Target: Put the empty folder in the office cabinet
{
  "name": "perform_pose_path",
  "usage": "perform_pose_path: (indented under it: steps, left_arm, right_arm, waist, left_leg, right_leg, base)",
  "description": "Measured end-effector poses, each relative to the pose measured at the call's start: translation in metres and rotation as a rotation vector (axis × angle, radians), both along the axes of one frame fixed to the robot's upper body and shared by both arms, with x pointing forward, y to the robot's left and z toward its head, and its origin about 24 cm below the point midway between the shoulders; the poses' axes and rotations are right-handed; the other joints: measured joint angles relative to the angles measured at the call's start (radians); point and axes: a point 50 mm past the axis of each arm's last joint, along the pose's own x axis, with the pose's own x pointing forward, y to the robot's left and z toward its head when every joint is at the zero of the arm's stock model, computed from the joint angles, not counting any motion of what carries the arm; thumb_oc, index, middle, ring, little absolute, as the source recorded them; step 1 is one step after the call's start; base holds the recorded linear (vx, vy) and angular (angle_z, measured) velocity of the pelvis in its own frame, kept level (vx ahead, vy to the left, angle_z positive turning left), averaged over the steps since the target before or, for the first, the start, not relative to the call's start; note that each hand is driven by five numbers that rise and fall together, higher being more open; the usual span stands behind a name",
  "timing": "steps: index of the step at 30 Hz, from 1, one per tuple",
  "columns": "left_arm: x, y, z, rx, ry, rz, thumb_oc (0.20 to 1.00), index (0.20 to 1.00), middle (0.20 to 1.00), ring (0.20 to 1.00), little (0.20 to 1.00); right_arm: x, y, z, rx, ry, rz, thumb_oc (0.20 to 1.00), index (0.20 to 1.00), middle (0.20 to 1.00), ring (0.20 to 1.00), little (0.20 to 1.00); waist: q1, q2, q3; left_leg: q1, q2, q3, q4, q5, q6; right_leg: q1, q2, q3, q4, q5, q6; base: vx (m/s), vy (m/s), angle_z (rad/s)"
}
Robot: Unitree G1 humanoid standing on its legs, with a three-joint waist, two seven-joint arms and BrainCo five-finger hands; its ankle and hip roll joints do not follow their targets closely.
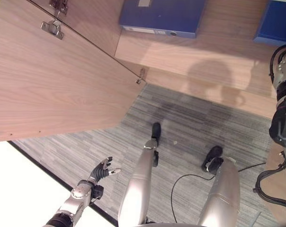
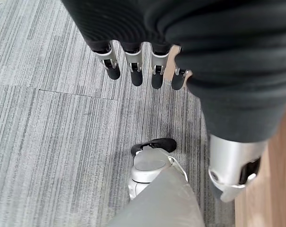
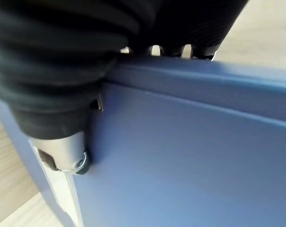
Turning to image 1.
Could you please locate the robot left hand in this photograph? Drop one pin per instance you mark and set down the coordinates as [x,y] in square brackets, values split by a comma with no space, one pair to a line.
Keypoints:
[100,172]

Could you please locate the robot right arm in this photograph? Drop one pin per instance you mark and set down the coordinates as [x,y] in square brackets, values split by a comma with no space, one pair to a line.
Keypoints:
[283,123]

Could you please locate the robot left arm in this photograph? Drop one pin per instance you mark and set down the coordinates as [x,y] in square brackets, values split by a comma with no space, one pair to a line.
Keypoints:
[77,198]

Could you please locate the wooden cabinet door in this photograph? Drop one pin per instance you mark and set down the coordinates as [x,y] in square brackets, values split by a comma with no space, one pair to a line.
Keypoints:
[50,89]

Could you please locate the wooden office cabinet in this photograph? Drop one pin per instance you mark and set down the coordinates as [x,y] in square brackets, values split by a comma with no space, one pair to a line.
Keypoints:
[204,56]

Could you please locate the robot left leg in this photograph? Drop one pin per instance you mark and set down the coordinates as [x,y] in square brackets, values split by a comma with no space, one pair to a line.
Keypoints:
[138,179]

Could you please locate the robot leg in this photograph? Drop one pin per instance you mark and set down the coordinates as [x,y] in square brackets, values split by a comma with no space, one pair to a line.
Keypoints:
[138,179]
[222,189]

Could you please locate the black floor edge strip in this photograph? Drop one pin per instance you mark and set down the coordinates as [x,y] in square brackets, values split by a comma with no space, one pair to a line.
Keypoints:
[53,176]

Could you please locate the small silver door hinge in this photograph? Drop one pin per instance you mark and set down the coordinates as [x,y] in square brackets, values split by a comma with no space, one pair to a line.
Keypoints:
[140,76]

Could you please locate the robot right leg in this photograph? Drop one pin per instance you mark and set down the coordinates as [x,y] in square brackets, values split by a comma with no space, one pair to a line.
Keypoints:
[222,189]

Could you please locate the silver door hinge plate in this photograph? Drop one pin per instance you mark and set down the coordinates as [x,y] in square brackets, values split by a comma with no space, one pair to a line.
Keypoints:
[53,28]

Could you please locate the blue binder with white label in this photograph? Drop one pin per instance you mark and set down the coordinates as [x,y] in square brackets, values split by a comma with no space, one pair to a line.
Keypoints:
[162,14]

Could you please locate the plain blue binder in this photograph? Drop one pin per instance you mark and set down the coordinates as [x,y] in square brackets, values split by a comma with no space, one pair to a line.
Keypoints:
[275,21]

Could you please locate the dark cabinet hinge mount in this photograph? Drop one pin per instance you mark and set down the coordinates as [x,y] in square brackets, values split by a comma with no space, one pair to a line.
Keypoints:
[60,5]

